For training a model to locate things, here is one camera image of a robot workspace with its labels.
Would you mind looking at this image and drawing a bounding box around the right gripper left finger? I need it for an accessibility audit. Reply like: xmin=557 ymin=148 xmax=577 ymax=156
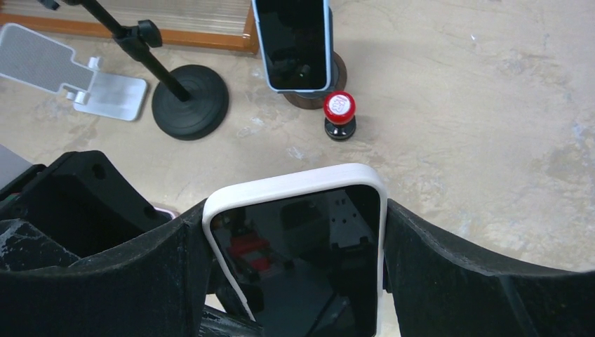
xmin=1 ymin=203 xmax=213 ymax=336

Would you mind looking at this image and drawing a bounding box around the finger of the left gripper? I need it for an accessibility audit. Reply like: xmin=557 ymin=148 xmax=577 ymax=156
xmin=18 ymin=150 xmax=171 ymax=258

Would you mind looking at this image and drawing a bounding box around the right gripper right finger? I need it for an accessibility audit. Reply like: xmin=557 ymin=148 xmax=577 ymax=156
xmin=384 ymin=200 xmax=594 ymax=336

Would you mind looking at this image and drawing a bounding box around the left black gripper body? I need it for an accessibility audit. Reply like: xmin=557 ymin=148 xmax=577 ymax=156
xmin=1 ymin=164 xmax=81 ymax=272

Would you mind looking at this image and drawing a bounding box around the white case smartphone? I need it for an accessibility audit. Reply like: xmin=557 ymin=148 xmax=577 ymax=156
xmin=202 ymin=163 xmax=387 ymax=336

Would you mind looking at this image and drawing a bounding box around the silver folding phone stand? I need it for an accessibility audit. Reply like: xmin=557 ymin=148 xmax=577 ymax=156
xmin=1 ymin=23 xmax=148 ymax=121

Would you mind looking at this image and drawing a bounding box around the light blue case smartphone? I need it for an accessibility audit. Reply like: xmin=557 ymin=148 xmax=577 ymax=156
xmin=252 ymin=0 xmax=332 ymax=93

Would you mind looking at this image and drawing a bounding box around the pink case smartphone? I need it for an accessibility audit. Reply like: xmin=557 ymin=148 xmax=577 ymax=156
xmin=154 ymin=206 xmax=180 ymax=220

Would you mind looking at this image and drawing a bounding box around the red cap black stamp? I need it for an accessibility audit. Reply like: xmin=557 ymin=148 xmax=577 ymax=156
xmin=323 ymin=91 xmax=357 ymax=141

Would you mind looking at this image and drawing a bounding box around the wooden shelf rack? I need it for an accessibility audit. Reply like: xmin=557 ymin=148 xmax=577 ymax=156
xmin=1 ymin=1 xmax=260 ymax=54

